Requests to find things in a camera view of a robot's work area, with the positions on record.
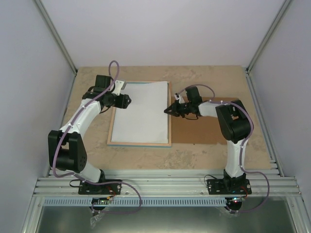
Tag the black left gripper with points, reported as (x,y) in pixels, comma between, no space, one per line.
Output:
(121,103)

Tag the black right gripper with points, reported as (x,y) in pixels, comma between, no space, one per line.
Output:
(176,112)

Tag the sunflower photo print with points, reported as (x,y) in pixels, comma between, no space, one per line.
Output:
(142,111)

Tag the brown cardboard backing board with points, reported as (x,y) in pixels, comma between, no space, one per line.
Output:
(217,123)

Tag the teal wooden picture frame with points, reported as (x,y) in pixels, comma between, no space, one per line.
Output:
(141,143)

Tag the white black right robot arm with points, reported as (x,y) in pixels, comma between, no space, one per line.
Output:
(234,171)

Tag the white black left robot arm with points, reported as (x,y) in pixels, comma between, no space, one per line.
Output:
(66,148)

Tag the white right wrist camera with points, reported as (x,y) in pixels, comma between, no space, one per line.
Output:
(179,98)

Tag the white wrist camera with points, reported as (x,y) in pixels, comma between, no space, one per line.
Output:
(118,87)
(179,98)

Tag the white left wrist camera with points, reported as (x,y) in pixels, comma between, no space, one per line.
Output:
(118,87)

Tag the aluminium mounting rail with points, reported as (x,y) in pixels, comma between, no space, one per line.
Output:
(171,183)

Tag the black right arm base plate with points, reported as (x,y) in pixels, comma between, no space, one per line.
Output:
(223,187)

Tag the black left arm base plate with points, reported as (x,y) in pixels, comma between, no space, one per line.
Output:
(111,189)

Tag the left aluminium corner post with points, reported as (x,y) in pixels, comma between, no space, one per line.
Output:
(44,13)

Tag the aluminium corner post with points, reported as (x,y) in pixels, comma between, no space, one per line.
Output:
(44,13)
(271,30)

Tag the light blue slotted cable duct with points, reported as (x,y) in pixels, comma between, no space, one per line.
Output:
(135,202)

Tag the right aluminium corner post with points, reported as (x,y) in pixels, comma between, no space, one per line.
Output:
(271,30)

